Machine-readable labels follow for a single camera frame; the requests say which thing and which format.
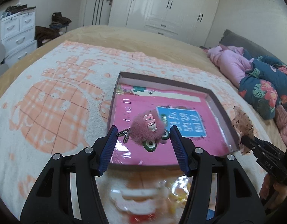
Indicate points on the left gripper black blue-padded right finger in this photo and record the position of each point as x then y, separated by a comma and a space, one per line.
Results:
236, 201

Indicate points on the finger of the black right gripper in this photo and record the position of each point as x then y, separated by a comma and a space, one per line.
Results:
248, 144

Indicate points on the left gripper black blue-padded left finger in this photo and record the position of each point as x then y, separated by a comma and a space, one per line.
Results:
49, 200

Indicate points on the sheer floral hair bow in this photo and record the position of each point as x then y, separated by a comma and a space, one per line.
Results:
243, 126

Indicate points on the yellow hoops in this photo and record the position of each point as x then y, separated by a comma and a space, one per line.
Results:
178, 191

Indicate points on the pink fluffy hair clip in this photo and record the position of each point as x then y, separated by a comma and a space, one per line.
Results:
147, 130

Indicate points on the person's right hand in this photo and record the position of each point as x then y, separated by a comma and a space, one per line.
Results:
270, 185

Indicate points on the dusty pink quilted garment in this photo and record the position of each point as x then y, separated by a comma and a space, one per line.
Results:
281, 122

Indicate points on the blue floral quilted garment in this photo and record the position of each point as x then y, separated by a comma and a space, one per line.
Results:
265, 86

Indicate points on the pink book in tray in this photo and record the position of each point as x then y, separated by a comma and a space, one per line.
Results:
132, 154

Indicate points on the pink padded jacket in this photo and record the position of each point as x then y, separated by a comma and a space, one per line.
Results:
230, 61

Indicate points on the white orange patterned blanket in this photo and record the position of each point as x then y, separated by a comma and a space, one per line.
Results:
61, 103

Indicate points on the grey headboard cushion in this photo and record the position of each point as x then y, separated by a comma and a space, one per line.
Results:
248, 49

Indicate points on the tan bed cover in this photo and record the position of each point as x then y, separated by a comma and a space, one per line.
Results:
124, 39

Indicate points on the brown cardboard box tray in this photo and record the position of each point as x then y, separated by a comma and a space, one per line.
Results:
218, 111

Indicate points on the white wardrobe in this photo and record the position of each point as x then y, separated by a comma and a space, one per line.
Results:
188, 21

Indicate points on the dark clothes pile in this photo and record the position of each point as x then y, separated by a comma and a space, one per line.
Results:
46, 34

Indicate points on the white drawer cabinet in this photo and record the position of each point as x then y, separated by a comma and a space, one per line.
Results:
17, 34

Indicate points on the white door with stripes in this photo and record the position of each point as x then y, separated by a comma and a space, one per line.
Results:
97, 12

